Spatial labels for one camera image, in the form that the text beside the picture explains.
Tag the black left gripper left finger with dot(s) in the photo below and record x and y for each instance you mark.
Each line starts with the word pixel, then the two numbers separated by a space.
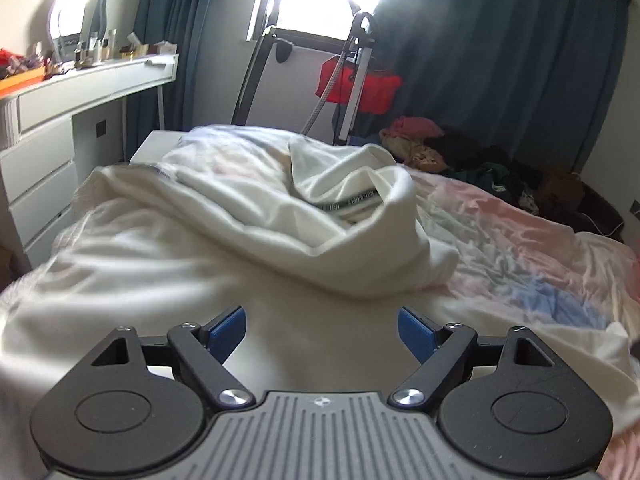
pixel 201 352

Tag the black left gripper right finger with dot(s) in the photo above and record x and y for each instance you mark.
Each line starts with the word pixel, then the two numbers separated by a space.
pixel 444 354

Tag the pile of dark clothes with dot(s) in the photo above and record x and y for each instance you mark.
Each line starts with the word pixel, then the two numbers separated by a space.
pixel 421 144

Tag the pastel rainbow duvet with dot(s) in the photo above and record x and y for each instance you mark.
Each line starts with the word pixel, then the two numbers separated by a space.
pixel 333 239

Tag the black bedside sofa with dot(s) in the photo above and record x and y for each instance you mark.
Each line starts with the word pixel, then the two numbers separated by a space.
pixel 594 213

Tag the brown paper bag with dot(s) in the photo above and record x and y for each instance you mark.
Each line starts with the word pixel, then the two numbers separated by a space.
pixel 559 188

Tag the white dresser desk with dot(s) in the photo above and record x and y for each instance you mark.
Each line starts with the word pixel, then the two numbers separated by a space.
pixel 38 171

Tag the white drying rack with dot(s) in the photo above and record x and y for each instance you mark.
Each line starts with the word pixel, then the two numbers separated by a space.
pixel 349 72

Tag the cosmetics on desk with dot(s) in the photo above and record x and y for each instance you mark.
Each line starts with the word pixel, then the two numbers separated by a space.
pixel 86 54

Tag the vanity mirror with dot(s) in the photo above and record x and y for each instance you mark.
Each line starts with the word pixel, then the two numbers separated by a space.
pixel 73 24

